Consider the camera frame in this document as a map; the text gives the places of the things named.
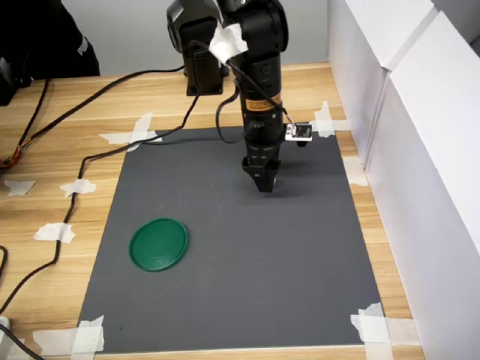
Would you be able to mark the round green lid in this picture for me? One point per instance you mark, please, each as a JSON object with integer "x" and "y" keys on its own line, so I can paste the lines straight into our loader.
{"x": 158, "y": 245}

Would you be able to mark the white tape patch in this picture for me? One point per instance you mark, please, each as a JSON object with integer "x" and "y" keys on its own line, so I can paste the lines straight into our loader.
{"x": 355, "y": 172}
{"x": 84, "y": 186}
{"x": 375, "y": 330}
{"x": 18, "y": 187}
{"x": 326, "y": 125}
{"x": 88, "y": 335}
{"x": 48, "y": 232}

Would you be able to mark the dark grey mat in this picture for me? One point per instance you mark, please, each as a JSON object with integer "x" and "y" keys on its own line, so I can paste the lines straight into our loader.
{"x": 243, "y": 270}

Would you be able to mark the crumpled white tape wad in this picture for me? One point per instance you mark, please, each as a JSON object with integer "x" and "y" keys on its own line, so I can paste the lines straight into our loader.
{"x": 228, "y": 43}

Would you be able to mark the white tape cross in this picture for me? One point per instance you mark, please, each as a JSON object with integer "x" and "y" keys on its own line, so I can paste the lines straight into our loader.
{"x": 140, "y": 131}

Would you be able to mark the white partition panel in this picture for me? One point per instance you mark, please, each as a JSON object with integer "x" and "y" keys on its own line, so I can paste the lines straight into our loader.
{"x": 356, "y": 56}
{"x": 431, "y": 187}

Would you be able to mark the black device box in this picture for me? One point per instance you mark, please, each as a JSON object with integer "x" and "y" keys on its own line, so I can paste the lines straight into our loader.
{"x": 7, "y": 82}

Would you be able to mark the white plastic block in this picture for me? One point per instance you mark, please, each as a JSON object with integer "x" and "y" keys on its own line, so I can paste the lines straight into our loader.
{"x": 4, "y": 326}

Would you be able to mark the small white camera box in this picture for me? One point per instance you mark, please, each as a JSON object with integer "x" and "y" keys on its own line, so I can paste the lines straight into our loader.
{"x": 299, "y": 132}

